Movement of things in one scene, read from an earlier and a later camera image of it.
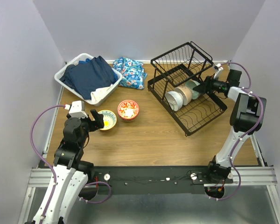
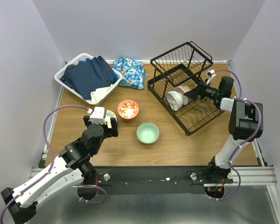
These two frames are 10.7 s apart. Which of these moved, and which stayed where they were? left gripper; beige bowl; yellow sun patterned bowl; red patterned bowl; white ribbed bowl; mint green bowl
Moved: mint green bowl; left gripper
Stayed: beige bowl; white ribbed bowl; yellow sun patterned bowl; red patterned bowl
